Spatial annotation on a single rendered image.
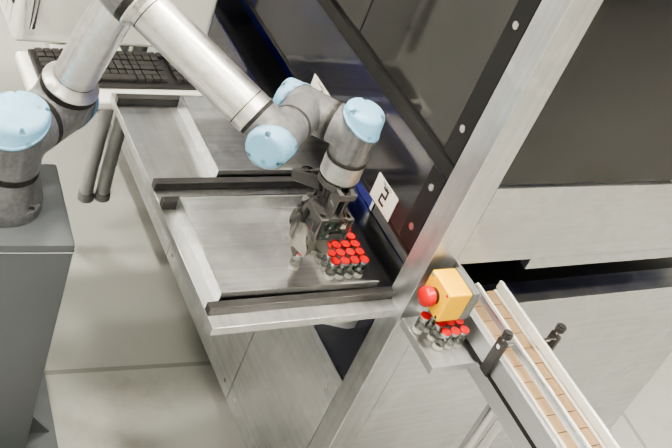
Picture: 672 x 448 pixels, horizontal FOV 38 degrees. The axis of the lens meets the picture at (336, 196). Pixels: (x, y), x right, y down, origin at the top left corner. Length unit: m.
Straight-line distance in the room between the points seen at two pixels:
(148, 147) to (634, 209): 1.02
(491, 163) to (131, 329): 1.49
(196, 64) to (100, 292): 1.51
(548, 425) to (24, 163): 1.07
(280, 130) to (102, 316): 1.47
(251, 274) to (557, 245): 0.63
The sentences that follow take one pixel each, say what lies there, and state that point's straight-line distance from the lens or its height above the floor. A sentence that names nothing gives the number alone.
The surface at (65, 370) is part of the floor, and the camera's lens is 2.82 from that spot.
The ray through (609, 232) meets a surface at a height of 1.08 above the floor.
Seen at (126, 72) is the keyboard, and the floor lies 0.83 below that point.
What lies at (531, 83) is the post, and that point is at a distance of 1.67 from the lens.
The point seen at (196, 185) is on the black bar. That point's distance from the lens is 2.05.
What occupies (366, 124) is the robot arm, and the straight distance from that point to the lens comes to 1.69.
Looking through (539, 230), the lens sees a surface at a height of 1.10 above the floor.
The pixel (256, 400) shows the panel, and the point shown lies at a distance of 2.57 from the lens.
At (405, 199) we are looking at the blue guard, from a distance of 1.94.
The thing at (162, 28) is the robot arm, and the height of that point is 1.33.
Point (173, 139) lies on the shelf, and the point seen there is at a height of 0.88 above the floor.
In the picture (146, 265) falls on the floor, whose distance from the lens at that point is 3.15.
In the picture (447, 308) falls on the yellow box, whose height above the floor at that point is 1.00.
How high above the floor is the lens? 2.14
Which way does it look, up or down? 35 degrees down
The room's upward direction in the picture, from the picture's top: 24 degrees clockwise
